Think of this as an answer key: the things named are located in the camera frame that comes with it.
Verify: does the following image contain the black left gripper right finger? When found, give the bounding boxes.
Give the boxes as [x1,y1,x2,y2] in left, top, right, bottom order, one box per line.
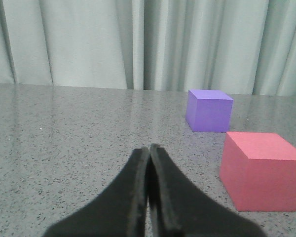
[148,144,264,237]

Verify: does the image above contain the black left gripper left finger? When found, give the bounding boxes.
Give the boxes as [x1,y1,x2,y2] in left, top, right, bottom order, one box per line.
[44,148,149,237]

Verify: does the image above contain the red foam cube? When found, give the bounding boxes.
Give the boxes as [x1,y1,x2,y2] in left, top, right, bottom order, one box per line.
[220,131,296,212]

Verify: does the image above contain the purple foam cube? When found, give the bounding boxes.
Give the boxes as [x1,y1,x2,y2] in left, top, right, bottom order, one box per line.
[185,89,234,132]

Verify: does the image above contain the grey-green curtain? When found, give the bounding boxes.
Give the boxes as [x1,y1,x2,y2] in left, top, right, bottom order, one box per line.
[0,0,296,96]

